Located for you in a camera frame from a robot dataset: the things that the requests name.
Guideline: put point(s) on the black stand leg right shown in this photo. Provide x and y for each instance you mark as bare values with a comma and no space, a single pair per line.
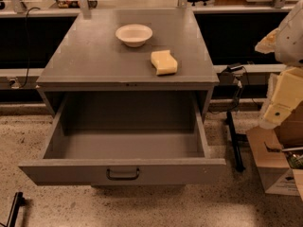
235,144

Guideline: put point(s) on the yellow sponge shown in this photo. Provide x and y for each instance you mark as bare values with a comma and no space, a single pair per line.
164,63

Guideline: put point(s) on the black metal drawer handle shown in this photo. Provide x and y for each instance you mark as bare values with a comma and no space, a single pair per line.
122,176

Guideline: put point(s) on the brown cardboard box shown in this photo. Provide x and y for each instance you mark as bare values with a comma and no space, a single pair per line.
277,176

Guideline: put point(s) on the black bar bottom left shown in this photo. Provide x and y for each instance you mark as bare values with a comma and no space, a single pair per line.
17,203

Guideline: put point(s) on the white bowl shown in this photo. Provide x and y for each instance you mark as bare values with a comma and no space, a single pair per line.
134,35

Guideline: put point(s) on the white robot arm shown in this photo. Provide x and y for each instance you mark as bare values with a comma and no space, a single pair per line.
286,41

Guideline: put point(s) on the open grey top drawer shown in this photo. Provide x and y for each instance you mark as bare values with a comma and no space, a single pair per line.
161,133

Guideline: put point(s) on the grey cabinet with flat top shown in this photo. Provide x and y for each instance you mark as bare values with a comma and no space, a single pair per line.
92,59

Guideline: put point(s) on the black power adapter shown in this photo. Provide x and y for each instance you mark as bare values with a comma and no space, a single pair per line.
234,67

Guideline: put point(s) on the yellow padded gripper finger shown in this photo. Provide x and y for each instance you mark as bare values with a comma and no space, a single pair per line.
285,93
268,43

